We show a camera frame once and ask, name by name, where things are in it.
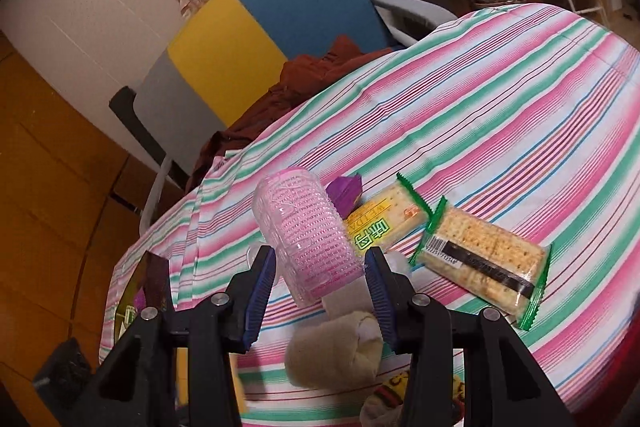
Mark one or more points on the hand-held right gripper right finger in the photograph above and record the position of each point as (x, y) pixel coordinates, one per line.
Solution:
(380, 302)

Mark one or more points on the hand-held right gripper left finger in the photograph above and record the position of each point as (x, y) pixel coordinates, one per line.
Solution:
(260, 297)

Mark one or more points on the pink hair roller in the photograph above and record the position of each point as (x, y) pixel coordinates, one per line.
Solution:
(310, 232)

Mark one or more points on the green edged cracker packet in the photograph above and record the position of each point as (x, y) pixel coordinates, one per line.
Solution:
(385, 217)
(485, 257)

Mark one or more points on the gold metal tin box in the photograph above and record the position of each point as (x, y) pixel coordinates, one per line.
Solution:
(157, 282)

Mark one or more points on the purple foil packet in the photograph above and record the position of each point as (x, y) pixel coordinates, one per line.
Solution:
(345, 192)

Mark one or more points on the beige rolled sock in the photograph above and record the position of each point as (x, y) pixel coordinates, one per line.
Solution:
(325, 352)

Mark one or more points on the black rolled mat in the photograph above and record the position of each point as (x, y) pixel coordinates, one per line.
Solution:
(137, 122)

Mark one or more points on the striped pink green tablecloth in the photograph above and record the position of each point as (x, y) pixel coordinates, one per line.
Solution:
(475, 107)

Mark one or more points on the brown jacket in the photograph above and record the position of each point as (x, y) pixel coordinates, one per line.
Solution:
(300, 82)

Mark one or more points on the wooden wardrobe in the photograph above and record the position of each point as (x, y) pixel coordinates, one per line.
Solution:
(50, 207)

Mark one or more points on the grey yellow blue chair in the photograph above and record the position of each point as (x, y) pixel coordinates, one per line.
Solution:
(300, 7)

